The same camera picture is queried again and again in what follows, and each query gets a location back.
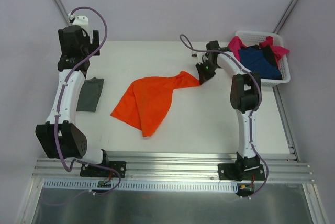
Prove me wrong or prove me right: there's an orange t shirt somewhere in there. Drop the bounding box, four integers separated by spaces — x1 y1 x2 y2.
110 71 200 138

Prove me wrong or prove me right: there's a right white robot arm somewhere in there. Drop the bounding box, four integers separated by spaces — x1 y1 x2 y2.
196 41 266 181

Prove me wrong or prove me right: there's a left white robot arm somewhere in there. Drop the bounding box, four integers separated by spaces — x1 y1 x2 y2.
35 25 126 180

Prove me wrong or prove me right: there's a pink t shirt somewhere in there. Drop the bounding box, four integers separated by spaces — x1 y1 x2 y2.
228 36 290 63

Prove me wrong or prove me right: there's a grey folded t shirt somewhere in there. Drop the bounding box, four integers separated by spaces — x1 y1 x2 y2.
76 77 104 112

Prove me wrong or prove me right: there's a blue t shirt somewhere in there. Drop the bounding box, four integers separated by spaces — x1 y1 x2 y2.
239 46 282 80

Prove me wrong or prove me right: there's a white plastic basket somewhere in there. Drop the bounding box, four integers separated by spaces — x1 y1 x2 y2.
235 30 291 87

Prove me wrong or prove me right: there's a black t shirt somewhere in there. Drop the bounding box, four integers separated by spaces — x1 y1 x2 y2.
260 46 278 68

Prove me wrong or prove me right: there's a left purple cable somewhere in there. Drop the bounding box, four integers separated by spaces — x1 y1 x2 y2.
41 7 122 206

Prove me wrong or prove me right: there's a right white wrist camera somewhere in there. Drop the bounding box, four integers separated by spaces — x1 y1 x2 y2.
191 51 206 64

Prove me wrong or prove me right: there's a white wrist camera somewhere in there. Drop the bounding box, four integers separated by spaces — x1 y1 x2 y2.
68 13 90 34
191 51 206 64

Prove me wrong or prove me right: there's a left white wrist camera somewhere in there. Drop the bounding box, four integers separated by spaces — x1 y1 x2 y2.
68 13 90 34

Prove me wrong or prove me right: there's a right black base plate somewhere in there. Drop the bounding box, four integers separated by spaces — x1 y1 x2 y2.
217 163 265 182

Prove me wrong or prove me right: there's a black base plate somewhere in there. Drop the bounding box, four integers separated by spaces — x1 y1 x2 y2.
80 161 127 178
217 163 265 182

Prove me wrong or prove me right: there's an aluminium mounting rail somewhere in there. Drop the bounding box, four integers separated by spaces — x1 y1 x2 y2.
31 149 314 184

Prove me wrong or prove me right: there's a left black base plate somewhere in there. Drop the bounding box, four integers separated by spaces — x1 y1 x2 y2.
80 161 127 178

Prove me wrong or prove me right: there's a right aluminium corner post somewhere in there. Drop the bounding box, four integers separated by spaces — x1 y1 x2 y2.
273 0 300 34

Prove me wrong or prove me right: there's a white slotted cable duct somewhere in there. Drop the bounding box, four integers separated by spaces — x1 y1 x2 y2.
43 179 238 193

